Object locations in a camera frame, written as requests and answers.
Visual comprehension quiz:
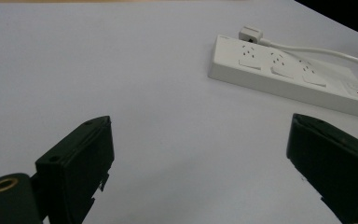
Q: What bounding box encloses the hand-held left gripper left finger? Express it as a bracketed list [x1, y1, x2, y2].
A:
[34, 115, 116, 224]

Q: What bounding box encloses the white power cable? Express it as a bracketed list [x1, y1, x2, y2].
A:
[258, 37, 358, 93]

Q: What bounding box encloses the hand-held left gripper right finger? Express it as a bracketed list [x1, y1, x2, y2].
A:
[285, 113, 358, 224]

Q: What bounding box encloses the white power strip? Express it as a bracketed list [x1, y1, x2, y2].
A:
[207, 34, 358, 118]

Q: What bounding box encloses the white plug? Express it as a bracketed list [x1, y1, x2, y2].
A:
[238, 25, 264, 43]

